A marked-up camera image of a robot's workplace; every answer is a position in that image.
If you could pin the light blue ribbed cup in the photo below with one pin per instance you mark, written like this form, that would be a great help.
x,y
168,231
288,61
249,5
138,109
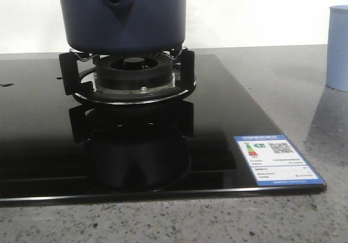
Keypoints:
x,y
336,77

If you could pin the black pot support grate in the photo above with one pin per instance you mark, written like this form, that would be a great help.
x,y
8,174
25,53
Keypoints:
x,y
78,72

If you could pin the blue cooking pot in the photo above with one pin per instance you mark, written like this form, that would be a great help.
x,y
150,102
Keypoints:
x,y
124,26

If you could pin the black gas burner head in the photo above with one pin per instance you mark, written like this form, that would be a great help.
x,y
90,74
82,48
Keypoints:
x,y
119,74

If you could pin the blue energy label sticker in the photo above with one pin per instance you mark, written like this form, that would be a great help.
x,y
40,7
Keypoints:
x,y
274,161

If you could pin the black glass stove top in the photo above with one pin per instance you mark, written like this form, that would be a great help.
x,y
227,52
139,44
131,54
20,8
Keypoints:
x,y
55,151

